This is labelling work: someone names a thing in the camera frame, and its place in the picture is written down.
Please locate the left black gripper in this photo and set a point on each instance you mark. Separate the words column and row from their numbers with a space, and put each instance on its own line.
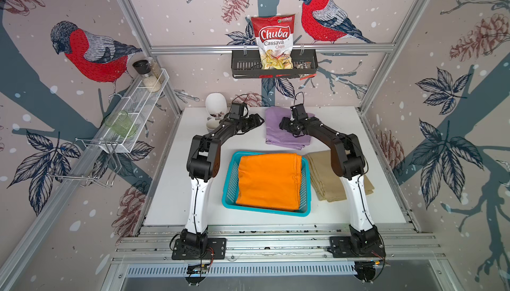
column 255, row 122

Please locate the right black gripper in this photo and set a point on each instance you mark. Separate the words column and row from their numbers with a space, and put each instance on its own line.
column 283, row 124

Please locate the purple pants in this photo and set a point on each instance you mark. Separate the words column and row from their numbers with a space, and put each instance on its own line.
column 278, row 137

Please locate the orange pants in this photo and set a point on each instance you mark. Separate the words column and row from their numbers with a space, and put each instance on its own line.
column 270, row 181

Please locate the beige pants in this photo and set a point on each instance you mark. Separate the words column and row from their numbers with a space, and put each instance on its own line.
column 327, row 185

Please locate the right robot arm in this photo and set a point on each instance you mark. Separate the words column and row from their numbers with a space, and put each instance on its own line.
column 348, row 163

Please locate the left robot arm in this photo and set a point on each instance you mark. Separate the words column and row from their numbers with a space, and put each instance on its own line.
column 203, row 164

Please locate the teal plastic basket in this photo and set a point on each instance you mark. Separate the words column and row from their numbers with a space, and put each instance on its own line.
column 231, row 188

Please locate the purple cup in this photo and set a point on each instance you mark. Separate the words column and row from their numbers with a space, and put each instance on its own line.
column 212, row 124

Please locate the white egg shaped dispenser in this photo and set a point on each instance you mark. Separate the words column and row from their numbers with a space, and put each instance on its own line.
column 216, row 105

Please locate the red cassava chips bag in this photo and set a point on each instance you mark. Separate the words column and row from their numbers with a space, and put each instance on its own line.
column 275, row 40

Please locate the black lid spice jar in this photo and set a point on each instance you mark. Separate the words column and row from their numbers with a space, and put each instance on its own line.
column 149, row 79

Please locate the green glass cup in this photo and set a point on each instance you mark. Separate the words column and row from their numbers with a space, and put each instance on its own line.
column 121, row 124

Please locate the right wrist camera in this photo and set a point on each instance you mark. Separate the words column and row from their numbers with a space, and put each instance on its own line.
column 299, row 113

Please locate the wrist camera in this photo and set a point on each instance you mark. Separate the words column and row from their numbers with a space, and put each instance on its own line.
column 238, row 111
column 299, row 113

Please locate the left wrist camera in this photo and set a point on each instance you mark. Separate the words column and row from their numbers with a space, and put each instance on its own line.
column 238, row 111

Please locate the black wall shelf basket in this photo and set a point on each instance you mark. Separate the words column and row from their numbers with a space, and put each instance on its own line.
column 251, row 65

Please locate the white wire wall shelf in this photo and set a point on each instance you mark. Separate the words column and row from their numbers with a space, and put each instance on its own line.
column 139, row 104

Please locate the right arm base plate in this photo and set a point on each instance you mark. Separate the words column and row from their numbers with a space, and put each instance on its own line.
column 343, row 247

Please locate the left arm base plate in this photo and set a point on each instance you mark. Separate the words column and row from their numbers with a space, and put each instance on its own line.
column 215, row 250

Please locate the chrome wire rack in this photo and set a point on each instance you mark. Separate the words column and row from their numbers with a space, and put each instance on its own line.
column 87, row 162

